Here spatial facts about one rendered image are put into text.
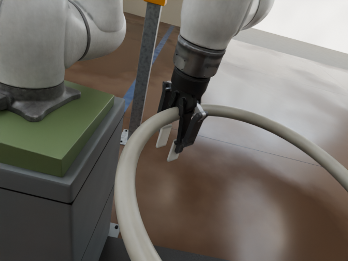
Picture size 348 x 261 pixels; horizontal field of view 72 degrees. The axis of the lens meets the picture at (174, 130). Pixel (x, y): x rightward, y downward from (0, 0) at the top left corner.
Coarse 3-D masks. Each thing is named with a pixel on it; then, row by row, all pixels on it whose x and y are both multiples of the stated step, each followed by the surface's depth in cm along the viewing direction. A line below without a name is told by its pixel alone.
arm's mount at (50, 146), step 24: (96, 96) 70; (0, 120) 50; (24, 120) 52; (48, 120) 54; (72, 120) 57; (96, 120) 62; (0, 144) 45; (24, 144) 46; (48, 144) 48; (72, 144) 50; (48, 168) 47
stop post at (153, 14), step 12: (144, 0) 131; (156, 0) 130; (156, 12) 136; (144, 24) 140; (156, 24) 139; (144, 36) 143; (156, 36) 149; (144, 48) 147; (144, 60) 151; (144, 72) 156; (144, 84) 161; (144, 96) 166; (132, 108) 172; (132, 120) 177; (132, 132) 183
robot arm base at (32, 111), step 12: (0, 84) 51; (60, 84) 58; (0, 96) 51; (12, 96) 52; (24, 96) 53; (36, 96) 54; (48, 96) 56; (60, 96) 59; (72, 96) 64; (0, 108) 51; (12, 108) 52; (24, 108) 52; (36, 108) 53; (48, 108) 56; (36, 120) 52
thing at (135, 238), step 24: (168, 120) 49; (240, 120) 59; (264, 120) 58; (144, 144) 42; (312, 144) 54; (120, 168) 36; (336, 168) 51; (120, 192) 32; (120, 216) 30; (144, 240) 28
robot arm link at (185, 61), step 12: (180, 36) 42; (180, 48) 42; (192, 48) 40; (204, 48) 40; (180, 60) 43; (192, 60) 41; (204, 60) 41; (216, 60) 42; (192, 72) 42; (204, 72) 43; (216, 72) 45
